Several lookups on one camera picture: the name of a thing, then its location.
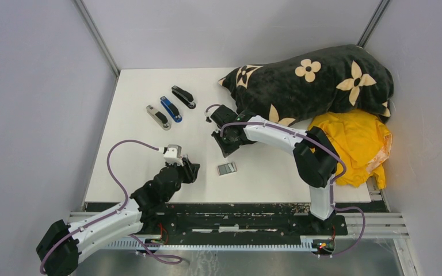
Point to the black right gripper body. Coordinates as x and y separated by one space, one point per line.
228 138

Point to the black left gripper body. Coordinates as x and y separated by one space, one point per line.
185 175

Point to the staple box with staples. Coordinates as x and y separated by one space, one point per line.
227 168

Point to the beige stapler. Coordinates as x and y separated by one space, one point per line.
158 117

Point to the black stapler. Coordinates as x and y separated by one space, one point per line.
185 97

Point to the blue stapler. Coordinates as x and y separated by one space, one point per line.
171 109

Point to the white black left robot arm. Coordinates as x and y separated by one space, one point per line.
64 246

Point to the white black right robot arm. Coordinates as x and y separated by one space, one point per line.
315 158

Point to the black floral plush pillow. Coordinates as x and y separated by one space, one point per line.
335 79

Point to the yellow crumpled cloth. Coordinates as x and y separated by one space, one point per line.
363 143

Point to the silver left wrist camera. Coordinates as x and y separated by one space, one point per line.
172 154

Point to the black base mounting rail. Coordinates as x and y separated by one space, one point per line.
242 224

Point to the white slotted cable duct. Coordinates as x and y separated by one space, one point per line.
305 245

